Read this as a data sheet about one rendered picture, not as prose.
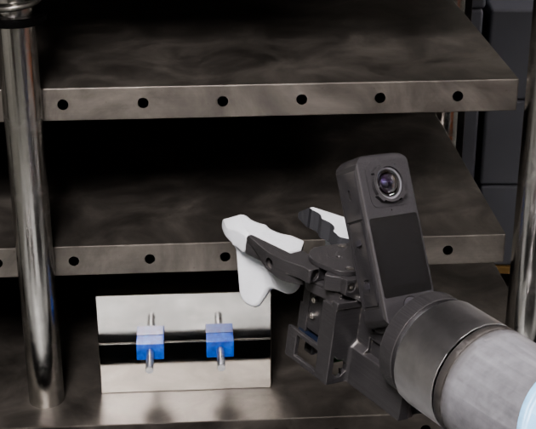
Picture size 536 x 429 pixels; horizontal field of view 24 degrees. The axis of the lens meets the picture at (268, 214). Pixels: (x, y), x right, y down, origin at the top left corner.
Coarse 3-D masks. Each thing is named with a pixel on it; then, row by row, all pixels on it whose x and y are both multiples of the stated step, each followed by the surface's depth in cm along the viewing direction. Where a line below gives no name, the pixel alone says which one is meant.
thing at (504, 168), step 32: (480, 0) 349; (512, 0) 360; (512, 32) 353; (512, 64) 357; (480, 128) 371; (512, 128) 365; (480, 160) 371; (512, 160) 369; (512, 192) 373; (512, 224) 377
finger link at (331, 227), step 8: (312, 208) 96; (304, 216) 97; (312, 216) 96; (320, 216) 95; (328, 216) 95; (336, 216) 95; (304, 224) 97; (312, 224) 96; (320, 224) 94; (328, 224) 93; (336, 224) 93; (344, 224) 93; (320, 232) 94; (328, 232) 94; (336, 232) 91; (344, 232) 91; (328, 240) 94; (336, 240) 91; (344, 240) 91
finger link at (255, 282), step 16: (224, 224) 93; (240, 224) 91; (256, 224) 91; (240, 240) 90; (272, 240) 88; (288, 240) 89; (240, 256) 91; (240, 272) 92; (256, 272) 90; (240, 288) 92; (256, 288) 91; (272, 288) 89; (288, 288) 88; (256, 304) 91
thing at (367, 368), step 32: (320, 256) 85; (320, 288) 84; (352, 288) 83; (320, 320) 85; (352, 320) 84; (288, 352) 88; (320, 352) 85; (352, 352) 85; (384, 352) 79; (352, 384) 85; (384, 384) 82
